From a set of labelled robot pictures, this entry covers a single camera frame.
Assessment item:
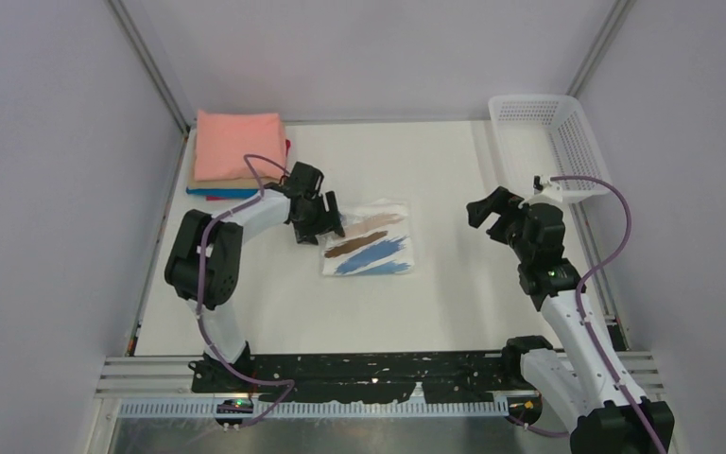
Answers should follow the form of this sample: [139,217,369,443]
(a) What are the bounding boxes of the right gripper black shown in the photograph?
[466,186,533,263]

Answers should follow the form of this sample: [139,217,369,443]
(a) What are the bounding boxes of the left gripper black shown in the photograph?
[292,192,343,246]

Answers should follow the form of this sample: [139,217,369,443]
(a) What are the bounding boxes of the white t shirt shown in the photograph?
[320,200,416,277]

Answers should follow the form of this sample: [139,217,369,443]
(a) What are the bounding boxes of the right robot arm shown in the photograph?
[466,186,674,453]

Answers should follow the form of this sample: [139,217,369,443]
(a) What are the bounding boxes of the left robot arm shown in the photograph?
[164,162,345,392]

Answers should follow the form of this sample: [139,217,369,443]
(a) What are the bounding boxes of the tan folded t shirt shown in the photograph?
[186,131,258,190]

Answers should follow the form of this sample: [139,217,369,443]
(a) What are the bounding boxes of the red folded t shirt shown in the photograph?
[232,139,291,189]

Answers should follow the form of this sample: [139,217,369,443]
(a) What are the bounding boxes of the white plastic basket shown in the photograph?
[488,94,612,203]

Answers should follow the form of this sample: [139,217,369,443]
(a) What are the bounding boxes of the blue folded t shirt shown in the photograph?
[185,187,259,200]

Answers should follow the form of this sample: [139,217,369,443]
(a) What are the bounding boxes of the pink folded t shirt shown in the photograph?
[194,110,286,182]

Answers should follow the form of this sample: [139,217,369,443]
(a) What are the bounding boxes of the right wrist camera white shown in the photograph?
[521,175,565,207]

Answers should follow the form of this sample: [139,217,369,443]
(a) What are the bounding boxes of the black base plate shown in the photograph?
[188,350,533,404]

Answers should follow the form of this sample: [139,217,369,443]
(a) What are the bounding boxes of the aluminium frame rail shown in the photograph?
[95,350,666,420]

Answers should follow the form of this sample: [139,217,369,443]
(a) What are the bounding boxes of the left frame post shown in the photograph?
[105,0,189,133]

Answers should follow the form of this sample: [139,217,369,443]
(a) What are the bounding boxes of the frame post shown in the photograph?
[105,0,189,133]
[566,0,637,98]

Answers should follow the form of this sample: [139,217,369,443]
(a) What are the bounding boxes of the right frame post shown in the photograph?
[566,0,637,98]

